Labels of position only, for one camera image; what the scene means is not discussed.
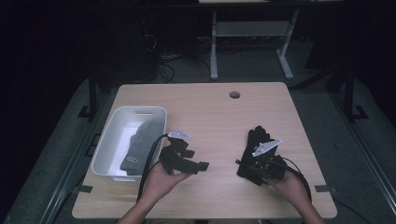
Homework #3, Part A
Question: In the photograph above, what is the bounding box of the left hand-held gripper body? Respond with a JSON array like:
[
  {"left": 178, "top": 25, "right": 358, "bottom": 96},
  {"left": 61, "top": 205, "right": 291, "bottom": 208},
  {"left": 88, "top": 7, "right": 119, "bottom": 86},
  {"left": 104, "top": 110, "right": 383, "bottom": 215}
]
[{"left": 159, "top": 130, "right": 199, "bottom": 175}]

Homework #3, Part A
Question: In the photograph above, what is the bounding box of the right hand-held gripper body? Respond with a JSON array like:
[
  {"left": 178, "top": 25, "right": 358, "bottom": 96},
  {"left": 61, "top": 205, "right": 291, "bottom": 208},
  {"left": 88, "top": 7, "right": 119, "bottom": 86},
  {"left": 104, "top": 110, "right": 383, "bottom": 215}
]
[{"left": 252, "top": 138, "right": 288, "bottom": 181}]

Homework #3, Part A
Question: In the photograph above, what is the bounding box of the black glove with round button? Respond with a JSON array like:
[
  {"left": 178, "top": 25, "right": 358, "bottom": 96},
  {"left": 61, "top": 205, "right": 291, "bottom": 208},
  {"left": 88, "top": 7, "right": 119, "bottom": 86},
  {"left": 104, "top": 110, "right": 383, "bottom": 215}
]
[{"left": 235, "top": 125, "right": 283, "bottom": 187}]

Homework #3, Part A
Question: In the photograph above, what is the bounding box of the grey mitten with label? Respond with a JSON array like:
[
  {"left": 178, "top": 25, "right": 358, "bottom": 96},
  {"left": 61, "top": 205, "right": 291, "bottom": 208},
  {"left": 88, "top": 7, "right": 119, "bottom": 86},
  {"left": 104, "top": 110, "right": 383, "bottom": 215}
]
[{"left": 119, "top": 125, "right": 157, "bottom": 176}]

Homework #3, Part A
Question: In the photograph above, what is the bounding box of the white plastic bin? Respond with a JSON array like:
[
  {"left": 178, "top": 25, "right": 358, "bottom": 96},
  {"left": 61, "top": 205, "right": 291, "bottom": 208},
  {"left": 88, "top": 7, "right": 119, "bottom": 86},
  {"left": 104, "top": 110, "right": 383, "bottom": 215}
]
[{"left": 91, "top": 105, "right": 168, "bottom": 183}]

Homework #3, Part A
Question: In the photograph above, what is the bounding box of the person's left hand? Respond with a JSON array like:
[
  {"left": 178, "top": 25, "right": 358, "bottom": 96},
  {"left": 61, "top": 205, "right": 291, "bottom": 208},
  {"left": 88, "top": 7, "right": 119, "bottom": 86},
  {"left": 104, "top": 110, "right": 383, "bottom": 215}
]
[{"left": 139, "top": 162, "right": 192, "bottom": 203}]

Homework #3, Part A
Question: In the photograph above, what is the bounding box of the person's right hand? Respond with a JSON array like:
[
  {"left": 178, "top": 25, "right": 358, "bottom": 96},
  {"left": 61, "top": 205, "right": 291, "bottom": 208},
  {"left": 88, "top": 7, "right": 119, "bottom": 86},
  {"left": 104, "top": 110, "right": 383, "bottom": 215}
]
[{"left": 264, "top": 169, "right": 309, "bottom": 208}]

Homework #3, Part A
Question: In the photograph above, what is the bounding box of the black tape strip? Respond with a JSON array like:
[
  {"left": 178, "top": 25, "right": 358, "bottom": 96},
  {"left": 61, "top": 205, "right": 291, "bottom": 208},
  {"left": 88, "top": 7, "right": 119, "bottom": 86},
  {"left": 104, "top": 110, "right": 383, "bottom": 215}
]
[
  {"left": 74, "top": 184, "right": 93, "bottom": 194},
  {"left": 314, "top": 184, "right": 338, "bottom": 194}
]

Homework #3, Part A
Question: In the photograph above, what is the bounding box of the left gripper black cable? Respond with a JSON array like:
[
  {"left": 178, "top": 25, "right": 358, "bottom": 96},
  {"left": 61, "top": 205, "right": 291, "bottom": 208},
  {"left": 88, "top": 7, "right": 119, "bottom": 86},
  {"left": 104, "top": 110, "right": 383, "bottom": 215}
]
[{"left": 136, "top": 133, "right": 170, "bottom": 203}]

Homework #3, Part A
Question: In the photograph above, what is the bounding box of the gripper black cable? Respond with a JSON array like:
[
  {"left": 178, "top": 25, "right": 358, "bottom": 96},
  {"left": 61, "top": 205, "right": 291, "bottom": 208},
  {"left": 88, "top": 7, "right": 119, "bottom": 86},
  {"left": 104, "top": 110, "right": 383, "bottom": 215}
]
[
  {"left": 274, "top": 156, "right": 372, "bottom": 224},
  {"left": 136, "top": 133, "right": 170, "bottom": 203}
]

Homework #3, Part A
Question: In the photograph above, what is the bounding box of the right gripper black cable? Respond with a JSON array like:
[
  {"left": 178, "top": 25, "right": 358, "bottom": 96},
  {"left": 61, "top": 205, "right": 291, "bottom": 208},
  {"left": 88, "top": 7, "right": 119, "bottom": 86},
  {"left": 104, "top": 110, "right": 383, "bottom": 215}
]
[{"left": 274, "top": 156, "right": 372, "bottom": 224}]

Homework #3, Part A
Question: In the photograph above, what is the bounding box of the tangle of floor cables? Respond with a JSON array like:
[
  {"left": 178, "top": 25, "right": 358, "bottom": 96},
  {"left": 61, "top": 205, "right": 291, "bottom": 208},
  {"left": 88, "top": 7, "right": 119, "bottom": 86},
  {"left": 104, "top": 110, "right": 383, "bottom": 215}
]
[{"left": 141, "top": 15, "right": 213, "bottom": 84}]

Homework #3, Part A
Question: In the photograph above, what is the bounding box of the grey metal floor rail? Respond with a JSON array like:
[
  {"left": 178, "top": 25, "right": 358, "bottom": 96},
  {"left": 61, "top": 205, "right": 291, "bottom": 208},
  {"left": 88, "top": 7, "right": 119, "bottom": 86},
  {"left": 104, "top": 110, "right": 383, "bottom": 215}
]
[
  {"left": 330, "top": 91, "right": 396, "bottom": 216},
  {"left": 38, "top": 90, "right": 113, "bottom": 224}
]

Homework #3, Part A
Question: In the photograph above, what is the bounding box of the black metal stand post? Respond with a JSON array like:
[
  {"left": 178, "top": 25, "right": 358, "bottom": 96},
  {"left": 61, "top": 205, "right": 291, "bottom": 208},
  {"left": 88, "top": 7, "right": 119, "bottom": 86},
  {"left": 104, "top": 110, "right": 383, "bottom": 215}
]
[
  {"left": 342, "top": 60, "right": 370, "bottom": 123},
  {"left": 78, "top": 69, "right": 101, "bottom": 120}
]

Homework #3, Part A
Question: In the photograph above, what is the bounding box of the grey metal desk frame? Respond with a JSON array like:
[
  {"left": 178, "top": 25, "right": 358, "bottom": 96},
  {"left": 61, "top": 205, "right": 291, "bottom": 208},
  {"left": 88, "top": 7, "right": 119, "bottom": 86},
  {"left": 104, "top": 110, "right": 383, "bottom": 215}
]
[{"left": 209, "top": 8, "right": 300, "bottom": 81}]

